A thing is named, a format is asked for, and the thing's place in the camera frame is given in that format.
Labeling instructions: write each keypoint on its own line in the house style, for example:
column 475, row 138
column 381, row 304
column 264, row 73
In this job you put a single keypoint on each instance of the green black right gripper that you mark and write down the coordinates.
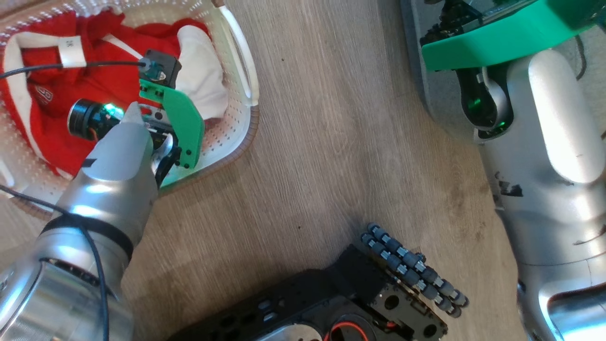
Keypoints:
column 502, row 38

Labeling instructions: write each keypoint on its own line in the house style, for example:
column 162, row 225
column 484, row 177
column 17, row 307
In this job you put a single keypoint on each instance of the grey roller omni wheel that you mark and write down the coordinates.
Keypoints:
column 412, row 267

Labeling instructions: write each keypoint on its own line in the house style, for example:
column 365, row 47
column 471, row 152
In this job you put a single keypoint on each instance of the grey fabric sofa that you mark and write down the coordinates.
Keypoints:
column 438, row 90

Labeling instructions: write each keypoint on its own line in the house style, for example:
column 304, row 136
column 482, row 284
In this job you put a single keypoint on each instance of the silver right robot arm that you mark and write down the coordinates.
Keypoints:
column 554, row 189

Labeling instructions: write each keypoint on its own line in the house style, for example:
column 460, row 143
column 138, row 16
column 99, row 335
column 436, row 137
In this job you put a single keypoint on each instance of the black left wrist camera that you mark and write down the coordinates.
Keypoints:
column 163, row 64

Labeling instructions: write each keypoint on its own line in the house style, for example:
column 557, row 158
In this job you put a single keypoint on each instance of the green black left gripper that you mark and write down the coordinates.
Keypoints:
column 184, row 123

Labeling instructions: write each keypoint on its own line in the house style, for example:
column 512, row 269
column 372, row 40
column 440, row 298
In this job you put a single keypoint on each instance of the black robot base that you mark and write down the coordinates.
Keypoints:
column 331, row 303

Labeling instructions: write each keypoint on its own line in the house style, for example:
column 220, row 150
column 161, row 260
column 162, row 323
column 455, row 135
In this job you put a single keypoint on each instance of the white perforated laundry basket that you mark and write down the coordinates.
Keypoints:
column 239, row 71

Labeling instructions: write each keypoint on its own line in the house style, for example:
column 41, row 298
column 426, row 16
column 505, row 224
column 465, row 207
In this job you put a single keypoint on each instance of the red garment with white trim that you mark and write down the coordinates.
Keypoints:
column 85, row 85

